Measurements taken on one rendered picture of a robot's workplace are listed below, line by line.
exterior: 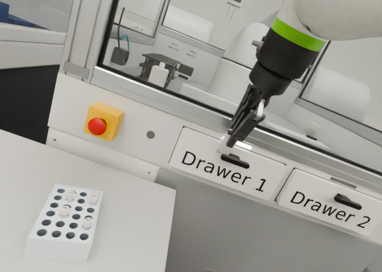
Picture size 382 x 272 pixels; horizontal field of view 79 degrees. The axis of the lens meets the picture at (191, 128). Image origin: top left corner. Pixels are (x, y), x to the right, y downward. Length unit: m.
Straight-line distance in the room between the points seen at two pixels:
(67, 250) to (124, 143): 0.30
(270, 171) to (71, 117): 0.53
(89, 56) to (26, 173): 0.29
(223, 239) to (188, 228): 0.11
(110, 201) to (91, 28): 0.38
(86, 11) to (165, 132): 0.32
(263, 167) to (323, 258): 0.39
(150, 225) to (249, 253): 0.40
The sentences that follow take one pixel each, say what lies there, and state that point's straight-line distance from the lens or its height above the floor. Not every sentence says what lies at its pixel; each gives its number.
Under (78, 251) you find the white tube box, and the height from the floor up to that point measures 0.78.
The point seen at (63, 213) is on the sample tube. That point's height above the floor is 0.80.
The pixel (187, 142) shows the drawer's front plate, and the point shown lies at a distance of 0.58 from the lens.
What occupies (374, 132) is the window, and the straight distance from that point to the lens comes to 0.76.
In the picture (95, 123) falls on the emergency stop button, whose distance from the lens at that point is 0.55.
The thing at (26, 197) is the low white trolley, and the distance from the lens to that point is 0.53.
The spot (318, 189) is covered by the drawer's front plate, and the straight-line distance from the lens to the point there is 0.72.
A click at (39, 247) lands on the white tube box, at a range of 0.42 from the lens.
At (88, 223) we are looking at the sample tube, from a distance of 0.42.
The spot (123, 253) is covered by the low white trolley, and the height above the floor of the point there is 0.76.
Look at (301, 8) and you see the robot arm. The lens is 0.30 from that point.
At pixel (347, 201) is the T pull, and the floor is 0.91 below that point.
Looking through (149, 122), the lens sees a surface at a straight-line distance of 0.59.
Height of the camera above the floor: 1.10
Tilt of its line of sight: 17 degrees down
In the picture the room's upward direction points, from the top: 22 degrees clockwise
